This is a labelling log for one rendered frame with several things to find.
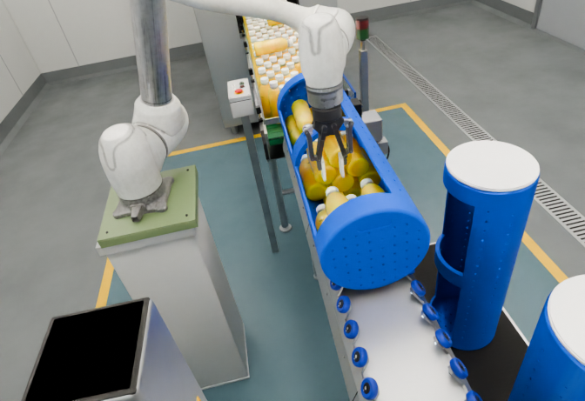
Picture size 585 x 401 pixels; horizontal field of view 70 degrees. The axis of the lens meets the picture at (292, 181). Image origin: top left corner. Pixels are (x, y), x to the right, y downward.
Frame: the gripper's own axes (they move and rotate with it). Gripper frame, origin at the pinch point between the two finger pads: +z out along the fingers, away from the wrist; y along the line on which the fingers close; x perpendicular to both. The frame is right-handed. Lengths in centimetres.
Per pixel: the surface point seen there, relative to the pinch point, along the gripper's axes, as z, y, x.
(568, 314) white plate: 16, 40, -48
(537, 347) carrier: 27, 35, -48
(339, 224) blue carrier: -0.7, -3.8, -23.9
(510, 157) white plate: 16, 60, 8
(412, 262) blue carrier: 16.9, 14.1, -24.9
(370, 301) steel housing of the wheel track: 27.2, 2.1, -26.5
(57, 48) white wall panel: 76, -254, 479
